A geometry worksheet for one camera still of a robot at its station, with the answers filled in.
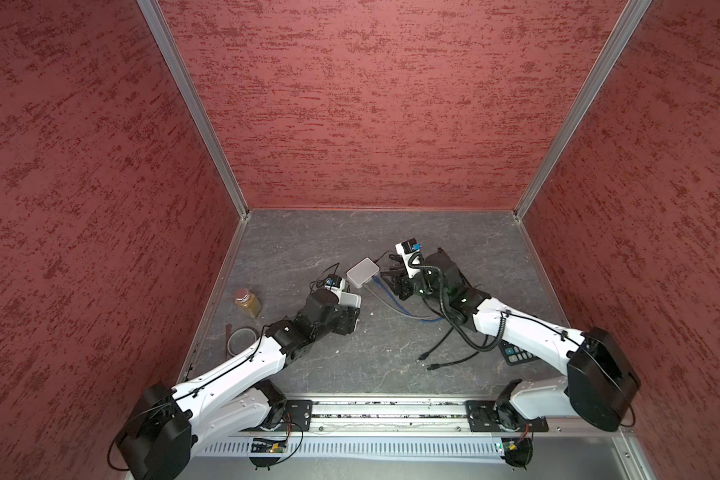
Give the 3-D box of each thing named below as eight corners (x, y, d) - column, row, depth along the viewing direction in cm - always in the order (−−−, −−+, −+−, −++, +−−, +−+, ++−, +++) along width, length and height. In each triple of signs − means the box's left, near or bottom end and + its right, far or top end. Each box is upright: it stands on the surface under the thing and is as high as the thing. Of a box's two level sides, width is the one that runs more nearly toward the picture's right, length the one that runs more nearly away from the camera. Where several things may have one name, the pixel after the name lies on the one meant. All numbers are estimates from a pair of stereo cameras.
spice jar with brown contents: (245, 318, 93) (232, 302, 84) (248, 305, 96) (237, 288, 87) (260, 318, 93) (248, 302, 84) (263, 305, 96) (252, 288, 87)
